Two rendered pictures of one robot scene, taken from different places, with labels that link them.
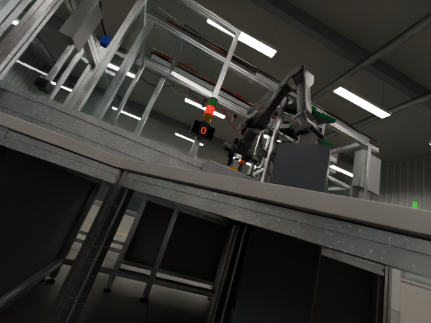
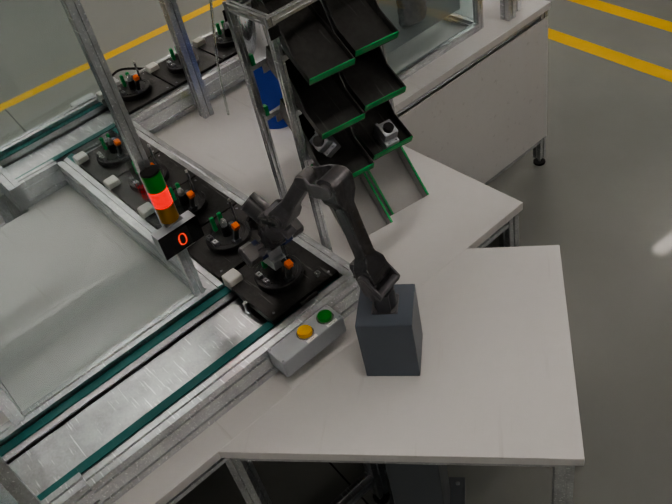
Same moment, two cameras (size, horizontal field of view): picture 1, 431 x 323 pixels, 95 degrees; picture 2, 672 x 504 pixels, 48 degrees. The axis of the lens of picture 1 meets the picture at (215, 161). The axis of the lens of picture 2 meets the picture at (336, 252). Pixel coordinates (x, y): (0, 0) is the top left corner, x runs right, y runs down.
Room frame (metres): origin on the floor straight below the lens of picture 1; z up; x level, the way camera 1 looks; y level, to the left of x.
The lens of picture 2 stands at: (-0.63, 0.18, 2.43)
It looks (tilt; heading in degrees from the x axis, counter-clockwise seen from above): 42 degrees down; 344
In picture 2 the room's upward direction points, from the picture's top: 14 degrees counter-clockwise
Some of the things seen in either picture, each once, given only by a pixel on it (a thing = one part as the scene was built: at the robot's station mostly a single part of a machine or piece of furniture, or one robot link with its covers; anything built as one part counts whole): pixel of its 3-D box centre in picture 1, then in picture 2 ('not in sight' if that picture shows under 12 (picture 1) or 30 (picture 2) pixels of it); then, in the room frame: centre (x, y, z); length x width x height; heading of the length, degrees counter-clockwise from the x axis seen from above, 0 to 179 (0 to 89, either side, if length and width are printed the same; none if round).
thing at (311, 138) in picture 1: (306, 145); (383, 295); (0.57, -0.26, 1.09); 0.07 x 0.07 x 0.06; 57
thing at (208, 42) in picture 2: not in sight; (226, 30); (2.41, -0.47, 1.01); 0.24 x 0.24 x 0.13; 16
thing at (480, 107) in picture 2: not in sight; (415, 122); (2.05, -1.13, 0.43); 1.11 x 0.68 x 0.86; 106
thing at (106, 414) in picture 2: not in sight; (196, 348); (0.86, 0.20, 0.91); 0.84 x 0.28 x 0.10; 106
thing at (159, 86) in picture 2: not in sight; (131, 82); (2.28, 0.00, 1.01); 0.24 x 0.24 x 0.13; 16
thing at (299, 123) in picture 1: (308, 129); (378, 279); (0.57, -0.26, 1.15); 0.09 x 0.07 x 0.06; 118
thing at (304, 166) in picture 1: (299, 183); (390, 330); (0.57, -0.26, 0.96); 0.14 x 0.14 x 0.20; 57
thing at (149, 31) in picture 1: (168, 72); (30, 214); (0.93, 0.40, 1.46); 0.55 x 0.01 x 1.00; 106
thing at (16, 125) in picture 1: (196, 206); (207, 242); (1.35, 0.03, 0.84); 1.50 x 1.41 x 0.03; 106
